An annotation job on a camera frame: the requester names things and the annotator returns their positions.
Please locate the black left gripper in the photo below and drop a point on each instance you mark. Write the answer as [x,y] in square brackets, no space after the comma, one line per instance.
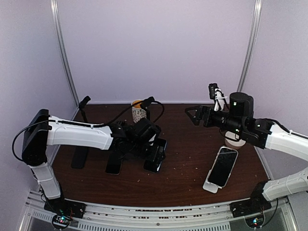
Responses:
[143,158]

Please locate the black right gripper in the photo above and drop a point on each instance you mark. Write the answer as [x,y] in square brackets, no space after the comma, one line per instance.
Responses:
[207,111]

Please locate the blue smartphone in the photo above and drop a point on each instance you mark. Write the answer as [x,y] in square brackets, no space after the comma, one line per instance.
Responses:
[155,155]

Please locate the pink-edged dark smartphone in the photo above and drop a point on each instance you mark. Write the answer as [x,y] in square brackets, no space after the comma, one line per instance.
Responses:
[114,163]

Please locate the black front phone stand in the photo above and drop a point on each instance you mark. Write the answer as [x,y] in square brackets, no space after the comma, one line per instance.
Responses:
[145,105]

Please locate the white-cased smartphone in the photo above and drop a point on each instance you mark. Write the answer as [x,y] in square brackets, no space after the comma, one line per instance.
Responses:
[223,166]

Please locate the black smartphone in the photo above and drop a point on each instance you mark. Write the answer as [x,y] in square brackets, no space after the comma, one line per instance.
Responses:
[79,157]

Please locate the white phone stand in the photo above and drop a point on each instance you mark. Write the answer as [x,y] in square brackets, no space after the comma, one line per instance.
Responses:
[213,185]

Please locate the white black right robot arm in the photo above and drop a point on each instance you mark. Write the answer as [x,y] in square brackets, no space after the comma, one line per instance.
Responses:
[263,133]

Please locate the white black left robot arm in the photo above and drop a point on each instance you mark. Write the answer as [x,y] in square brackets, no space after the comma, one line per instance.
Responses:
[120,138]

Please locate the black round-base phone stand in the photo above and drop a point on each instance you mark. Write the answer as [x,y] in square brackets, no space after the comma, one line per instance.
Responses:
[81,107]

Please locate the white floral mug yellow inside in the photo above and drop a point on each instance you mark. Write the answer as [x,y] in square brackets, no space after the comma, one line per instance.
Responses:
[137,112]

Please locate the white ceramic bowl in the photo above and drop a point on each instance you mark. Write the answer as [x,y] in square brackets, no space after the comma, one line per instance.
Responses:
[234,144]

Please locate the left controller circuit board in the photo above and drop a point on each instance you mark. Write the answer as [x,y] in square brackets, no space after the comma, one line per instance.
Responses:
[60,222]

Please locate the controller circuit board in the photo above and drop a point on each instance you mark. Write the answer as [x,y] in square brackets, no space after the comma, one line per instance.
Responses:
[60,222]
[254,222]

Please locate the right controller circuit board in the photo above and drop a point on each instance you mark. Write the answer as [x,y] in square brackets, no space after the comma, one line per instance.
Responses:
[254,222]

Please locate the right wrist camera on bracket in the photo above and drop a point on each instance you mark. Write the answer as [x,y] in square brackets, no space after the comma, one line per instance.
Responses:
[216,94]

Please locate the aluminium front rail frame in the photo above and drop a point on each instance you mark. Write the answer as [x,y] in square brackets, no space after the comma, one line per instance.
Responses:
[214,217]

